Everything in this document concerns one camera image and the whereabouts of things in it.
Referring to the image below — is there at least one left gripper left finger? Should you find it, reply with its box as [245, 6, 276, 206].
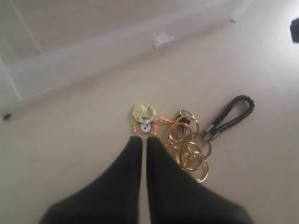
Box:
[39, 136, 142, 224]

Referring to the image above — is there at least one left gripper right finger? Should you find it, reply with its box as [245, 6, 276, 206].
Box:
[146, 137, 253, 224]

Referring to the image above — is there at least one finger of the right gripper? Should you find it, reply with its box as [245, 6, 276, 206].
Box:
[290, 18, 299, 43]

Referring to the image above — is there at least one keychain with black strap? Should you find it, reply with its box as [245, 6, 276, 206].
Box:
[131, 95, 255, 183]

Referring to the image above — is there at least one wide translucent drawer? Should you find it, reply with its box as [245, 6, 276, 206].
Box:
[0, 0, 236, 103]

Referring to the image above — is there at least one white plastic drawer cabinet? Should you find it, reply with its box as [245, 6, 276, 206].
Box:
[0, 0, 255, 121]

